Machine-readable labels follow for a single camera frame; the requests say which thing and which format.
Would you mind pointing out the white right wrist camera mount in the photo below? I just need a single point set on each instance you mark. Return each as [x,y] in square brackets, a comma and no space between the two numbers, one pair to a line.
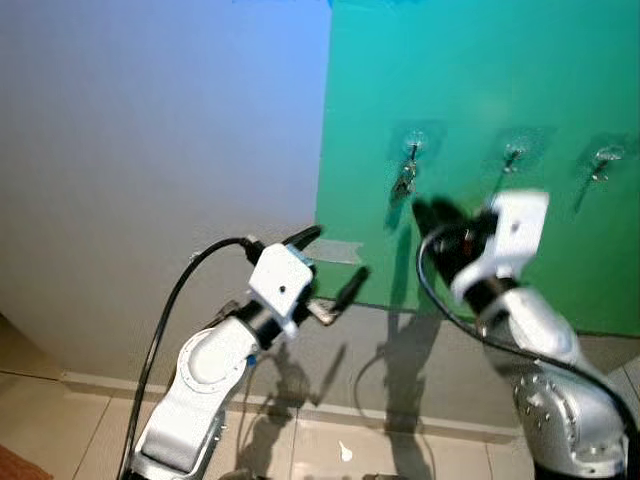
[510,235]

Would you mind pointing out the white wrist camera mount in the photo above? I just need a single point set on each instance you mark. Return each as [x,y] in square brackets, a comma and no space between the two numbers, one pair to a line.
[280,285]
[510,235]

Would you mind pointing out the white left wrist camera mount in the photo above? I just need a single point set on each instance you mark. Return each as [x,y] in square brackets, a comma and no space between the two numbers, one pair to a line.
[280,285]

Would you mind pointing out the clear adhesive metal hook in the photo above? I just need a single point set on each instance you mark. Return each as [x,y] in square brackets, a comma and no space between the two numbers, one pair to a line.
[606,156]
[515,153]
[414,142]

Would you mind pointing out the clear tape strip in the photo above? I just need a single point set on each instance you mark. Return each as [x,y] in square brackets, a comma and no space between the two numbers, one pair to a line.
[340,252]

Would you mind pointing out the green hook board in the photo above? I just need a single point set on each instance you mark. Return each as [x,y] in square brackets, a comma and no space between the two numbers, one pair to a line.
[480,80]

